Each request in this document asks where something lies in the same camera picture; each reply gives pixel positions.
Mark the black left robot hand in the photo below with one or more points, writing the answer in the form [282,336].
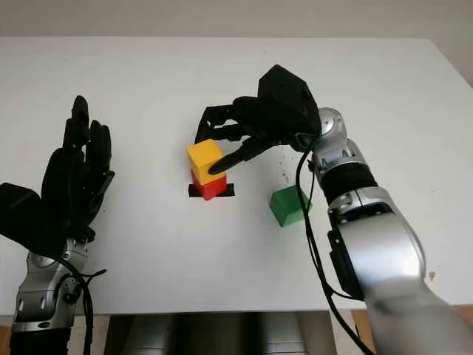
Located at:
[68,181]

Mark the dark grey robot torso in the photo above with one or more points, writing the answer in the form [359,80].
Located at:
[203,333]

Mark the yellow cube block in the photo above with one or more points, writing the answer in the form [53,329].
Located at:
[203,155]

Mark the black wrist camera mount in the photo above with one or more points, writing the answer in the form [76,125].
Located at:
[288,92]
[22,214]

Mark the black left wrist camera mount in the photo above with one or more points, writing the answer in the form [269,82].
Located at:
[22,214]

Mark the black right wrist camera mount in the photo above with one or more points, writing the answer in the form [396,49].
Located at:
[288,92]

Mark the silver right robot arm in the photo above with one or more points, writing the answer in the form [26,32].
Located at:
[388,251]

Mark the black tape strip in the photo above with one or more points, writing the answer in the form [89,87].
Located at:
[230,192]

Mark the green cube block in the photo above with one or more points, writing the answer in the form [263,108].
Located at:
[286,207]

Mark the red cube block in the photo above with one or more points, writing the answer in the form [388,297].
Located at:
[212,189]

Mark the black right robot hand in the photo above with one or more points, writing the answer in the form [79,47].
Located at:
[255,122]

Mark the white table leg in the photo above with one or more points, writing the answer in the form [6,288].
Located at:
[336,338]

